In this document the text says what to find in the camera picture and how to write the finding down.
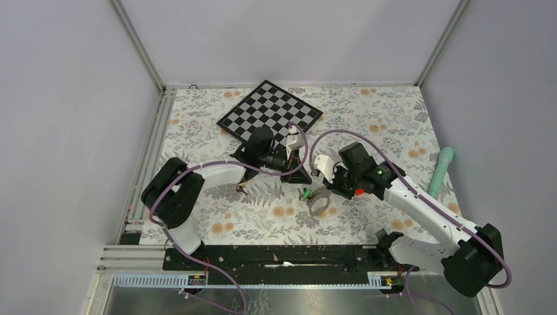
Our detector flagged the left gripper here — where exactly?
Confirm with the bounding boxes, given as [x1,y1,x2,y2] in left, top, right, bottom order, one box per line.
[258,148,311,184]

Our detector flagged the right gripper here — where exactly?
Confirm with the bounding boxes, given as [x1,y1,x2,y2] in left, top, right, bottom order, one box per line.
[323,163,361,200]

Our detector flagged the grey metal key holder plate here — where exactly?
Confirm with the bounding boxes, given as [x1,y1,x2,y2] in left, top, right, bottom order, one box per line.
[298,188,331,216]

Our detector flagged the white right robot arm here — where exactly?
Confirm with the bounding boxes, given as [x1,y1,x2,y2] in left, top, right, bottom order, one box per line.
[311,142,504,298]

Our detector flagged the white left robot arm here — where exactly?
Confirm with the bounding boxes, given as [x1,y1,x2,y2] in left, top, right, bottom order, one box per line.
[140,123,311,270]

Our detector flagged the black and silver chessboard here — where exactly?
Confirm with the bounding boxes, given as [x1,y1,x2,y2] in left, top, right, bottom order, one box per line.
[217,80,323,143]

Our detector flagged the floral table mat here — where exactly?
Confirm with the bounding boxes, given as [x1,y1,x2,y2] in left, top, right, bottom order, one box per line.
[160,87,441,245]

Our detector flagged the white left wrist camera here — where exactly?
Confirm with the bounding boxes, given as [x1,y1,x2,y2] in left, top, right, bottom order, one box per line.
[285,125,305,156]

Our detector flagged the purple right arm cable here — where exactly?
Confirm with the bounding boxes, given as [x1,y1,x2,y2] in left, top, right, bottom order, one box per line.
[307,129,512,315]

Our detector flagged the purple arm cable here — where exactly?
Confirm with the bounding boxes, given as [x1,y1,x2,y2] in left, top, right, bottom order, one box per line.
[148,121,310,315]
[307,129,512,315]

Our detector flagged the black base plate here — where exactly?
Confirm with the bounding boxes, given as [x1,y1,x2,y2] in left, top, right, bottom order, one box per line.
[163,245,410,286]

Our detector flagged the mint green handle tool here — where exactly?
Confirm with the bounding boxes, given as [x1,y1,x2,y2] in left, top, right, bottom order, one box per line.
[428,146,455,198]

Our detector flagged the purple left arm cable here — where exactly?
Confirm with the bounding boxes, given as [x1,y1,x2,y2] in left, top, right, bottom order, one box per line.
[148,121,310,315]

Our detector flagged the aluminium frame rails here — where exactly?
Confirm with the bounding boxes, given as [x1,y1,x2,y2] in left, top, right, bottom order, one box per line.
[89,0,506,315]

